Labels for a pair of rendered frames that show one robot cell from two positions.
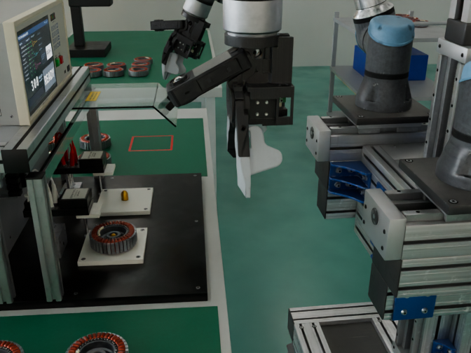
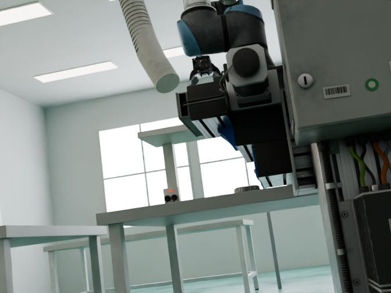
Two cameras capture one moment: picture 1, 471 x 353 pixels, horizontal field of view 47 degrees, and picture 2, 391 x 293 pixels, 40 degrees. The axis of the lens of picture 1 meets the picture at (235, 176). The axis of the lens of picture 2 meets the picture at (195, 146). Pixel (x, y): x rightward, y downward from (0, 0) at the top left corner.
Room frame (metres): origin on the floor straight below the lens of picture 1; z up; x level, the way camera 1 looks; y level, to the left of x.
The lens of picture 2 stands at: (1.20, -2.06, 0.58)
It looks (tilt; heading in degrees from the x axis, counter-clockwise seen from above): 10 degrees up; 105
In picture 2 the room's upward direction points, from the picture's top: 8 degrees counter-clockwise
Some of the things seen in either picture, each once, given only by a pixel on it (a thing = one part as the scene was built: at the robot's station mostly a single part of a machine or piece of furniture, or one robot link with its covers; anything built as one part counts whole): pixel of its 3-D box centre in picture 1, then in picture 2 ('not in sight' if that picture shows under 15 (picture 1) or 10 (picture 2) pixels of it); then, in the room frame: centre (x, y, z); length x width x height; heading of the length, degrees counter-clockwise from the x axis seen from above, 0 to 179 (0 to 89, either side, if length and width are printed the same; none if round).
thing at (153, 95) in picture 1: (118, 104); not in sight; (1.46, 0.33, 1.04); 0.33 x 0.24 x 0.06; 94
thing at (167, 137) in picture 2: not in sight; (182, 171); (0.31, 0.81, 0.98); 0.37 x 0.35 x 0.46; 4
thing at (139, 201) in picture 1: (125, 201); not in sight; (1.38, 0.31, 0.78); 0.15 x 0.15 x 0.01; 4
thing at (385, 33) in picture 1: (389, 43); not in sight; (1.47, -0.41, 1.20); 0.13 x 0.12 x 0.14; 178
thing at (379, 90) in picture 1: (384, 87); not in sight; (1.46, -0.41, 1.09); 0.15 x 0.15 x 0.10
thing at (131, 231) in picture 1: (113, 237); not in sight; (1.14, 0.29, 0.80); 0.11 x 0.11 x 0.04
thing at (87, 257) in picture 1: (114, 246); not in sight; (1.14, 0.29, 0.78); 0.15 x 0.15 x 0.01; 4
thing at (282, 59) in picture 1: (256, 79); (202, 60); (0.71, -0.03, 1.29); 0.09 x 0.08 x 0.12; 97
